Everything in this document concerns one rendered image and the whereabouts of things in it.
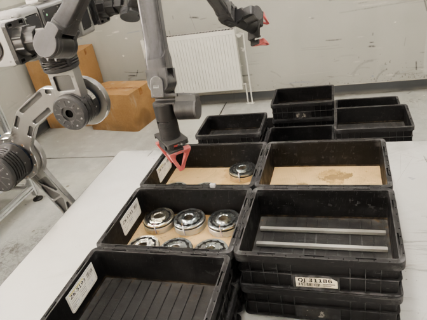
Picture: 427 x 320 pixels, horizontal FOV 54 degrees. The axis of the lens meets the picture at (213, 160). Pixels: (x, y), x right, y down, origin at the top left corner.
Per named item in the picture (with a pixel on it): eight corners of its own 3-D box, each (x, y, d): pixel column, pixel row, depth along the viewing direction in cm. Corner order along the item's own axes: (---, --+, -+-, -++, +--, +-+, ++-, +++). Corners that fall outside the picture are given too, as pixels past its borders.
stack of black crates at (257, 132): (207, 197, 269) (194, 136, 248) (218, 173, 294) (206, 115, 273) (268, 198, 258) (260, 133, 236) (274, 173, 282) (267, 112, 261)
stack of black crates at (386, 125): (336, 198, 246) (333, 129, 224) (336, 171, 271) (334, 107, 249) (410, 198, 234) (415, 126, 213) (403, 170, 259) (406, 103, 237)
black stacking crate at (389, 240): (239, 287, 109) (232, 255, 104) (258, 218, 134) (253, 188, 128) (403, 301, 97) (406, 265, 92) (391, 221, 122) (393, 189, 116)
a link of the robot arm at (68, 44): (42, 30, 123) (29, 29, 118) (72, 26, 120) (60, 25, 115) (47, 62, 125) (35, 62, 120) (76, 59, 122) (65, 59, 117)
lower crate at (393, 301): (244, 317, 115) (237, 286, 109) (262, 244, 139) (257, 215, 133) (402, 333, 102) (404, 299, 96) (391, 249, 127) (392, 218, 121)
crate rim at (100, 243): (96, 253, 117) (93, 246, 116) (139, 192, 142) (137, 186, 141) (232, 261, 105) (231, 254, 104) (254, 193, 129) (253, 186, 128)
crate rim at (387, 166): (254, 193, 129) (253, 186, 128) (268, 146, 154) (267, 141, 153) (393, 194, 117) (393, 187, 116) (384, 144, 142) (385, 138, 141)
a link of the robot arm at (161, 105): (155, 94, 115) (148, 103, 110) (179, 93, 113) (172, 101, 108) (161, 117, 118) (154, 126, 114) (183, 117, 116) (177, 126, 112)
